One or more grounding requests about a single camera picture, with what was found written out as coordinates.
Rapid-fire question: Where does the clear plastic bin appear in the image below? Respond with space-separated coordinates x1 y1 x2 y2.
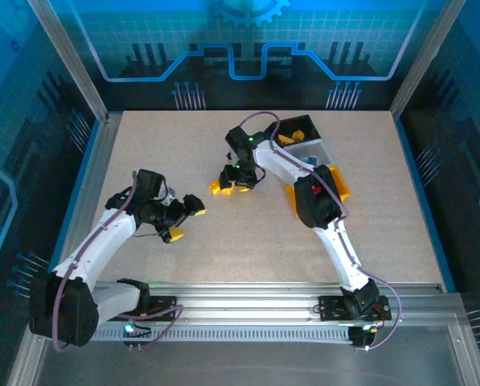
282 138 332 166

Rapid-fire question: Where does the black plastic bin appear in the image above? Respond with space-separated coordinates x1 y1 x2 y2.
263 114 326 150

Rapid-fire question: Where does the yellow plastic bin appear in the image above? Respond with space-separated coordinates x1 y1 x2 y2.
283 164 351 218

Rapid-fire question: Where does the small black electronics box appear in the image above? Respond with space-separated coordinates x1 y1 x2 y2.
347 323 379 351
121 320 153 350

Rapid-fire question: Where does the grey metal plate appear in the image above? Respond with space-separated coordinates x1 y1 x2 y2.
6 321 480 386

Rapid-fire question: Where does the aluminium side rail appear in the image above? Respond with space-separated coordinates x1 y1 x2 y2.
48 112 124 293

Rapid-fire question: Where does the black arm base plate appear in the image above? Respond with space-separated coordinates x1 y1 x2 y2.
318 295 392 322
104 295 179 322

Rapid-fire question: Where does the aluminium frame rail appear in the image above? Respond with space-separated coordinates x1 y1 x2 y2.
30 281 466 326

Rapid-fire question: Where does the slotted grey cable duct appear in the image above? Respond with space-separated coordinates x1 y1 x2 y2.
45 326 355 343

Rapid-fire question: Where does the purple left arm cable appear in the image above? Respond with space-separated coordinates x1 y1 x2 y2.
51 170 184 354

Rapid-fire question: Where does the aluminium frame post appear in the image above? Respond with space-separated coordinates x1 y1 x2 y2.
25 0 110 124
389 0 468 120

